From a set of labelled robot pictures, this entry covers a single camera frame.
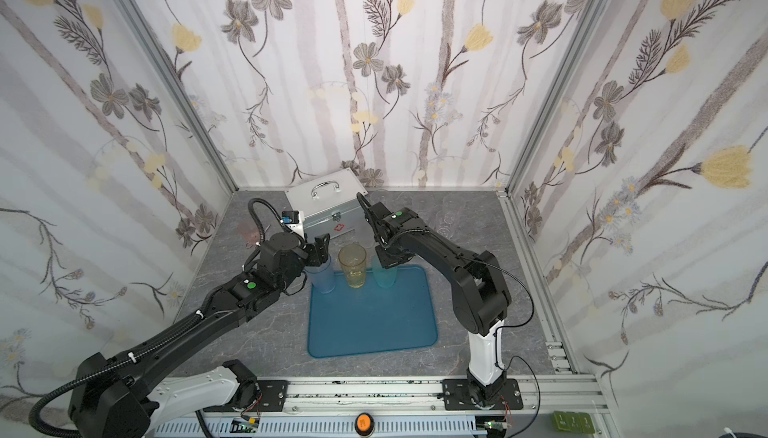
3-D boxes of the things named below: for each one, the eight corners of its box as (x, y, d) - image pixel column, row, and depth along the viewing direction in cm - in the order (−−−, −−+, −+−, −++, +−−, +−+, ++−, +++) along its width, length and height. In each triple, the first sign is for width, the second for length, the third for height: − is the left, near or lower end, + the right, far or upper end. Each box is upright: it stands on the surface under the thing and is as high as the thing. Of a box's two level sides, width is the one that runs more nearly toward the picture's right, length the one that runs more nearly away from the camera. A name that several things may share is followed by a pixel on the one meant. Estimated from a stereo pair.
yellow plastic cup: (341, 288, 94) (336, 268, 83) (344, 265, 99) (339, 243, 89) (366, 288, 94) (364, 268, 83) (367, 265, 99) (366, 243, 89)
